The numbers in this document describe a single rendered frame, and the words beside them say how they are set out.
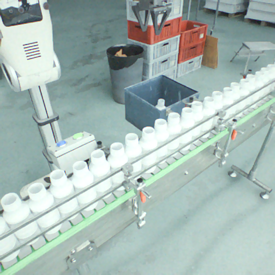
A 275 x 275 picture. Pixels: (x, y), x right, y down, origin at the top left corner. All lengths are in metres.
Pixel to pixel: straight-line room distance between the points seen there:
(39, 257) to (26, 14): 0.82
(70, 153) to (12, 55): 0.48
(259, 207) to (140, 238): 0.98
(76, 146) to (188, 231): 1.29
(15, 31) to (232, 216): 1.80
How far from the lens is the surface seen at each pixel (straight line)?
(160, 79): 1.62
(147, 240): 1.81
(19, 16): 1.05
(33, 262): 0.74
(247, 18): 7.47
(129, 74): 2.89
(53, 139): 1.34
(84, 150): 0.79
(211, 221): 1.96
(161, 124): 0.80
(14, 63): 1.09
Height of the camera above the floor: 1.61
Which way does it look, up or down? 40 degrees down
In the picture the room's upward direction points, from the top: straight up
